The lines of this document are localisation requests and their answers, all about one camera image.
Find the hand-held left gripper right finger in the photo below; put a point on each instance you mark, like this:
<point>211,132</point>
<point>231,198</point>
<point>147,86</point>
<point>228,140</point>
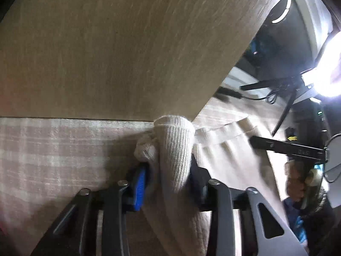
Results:
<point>199,189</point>

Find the black tripod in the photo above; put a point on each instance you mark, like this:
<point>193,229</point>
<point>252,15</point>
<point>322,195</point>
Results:
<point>282,146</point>

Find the blue garment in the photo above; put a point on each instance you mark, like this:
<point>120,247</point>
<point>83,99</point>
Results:
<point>295,221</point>

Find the person's head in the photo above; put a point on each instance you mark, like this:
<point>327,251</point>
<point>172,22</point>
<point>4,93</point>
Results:
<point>295,184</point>

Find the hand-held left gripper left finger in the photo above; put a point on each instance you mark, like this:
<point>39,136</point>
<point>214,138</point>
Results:
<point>140,186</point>

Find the bright lamp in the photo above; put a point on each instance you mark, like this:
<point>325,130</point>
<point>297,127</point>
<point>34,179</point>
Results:
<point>330,72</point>

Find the grey round disc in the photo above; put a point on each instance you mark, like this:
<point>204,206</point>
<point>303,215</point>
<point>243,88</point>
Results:
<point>333,162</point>

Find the white framed window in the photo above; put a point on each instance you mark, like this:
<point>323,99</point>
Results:
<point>293,32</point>

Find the beige knitted sweater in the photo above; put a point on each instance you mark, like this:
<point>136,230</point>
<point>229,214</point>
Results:
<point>173,152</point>

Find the light wooden headboard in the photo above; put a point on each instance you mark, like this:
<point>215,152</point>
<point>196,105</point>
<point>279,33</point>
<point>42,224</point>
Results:
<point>120,45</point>

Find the person's dark jacket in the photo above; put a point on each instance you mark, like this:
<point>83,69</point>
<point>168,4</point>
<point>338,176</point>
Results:
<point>317,224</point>

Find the plaid bed sheet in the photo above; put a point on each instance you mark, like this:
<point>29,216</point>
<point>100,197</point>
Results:
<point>53,152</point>

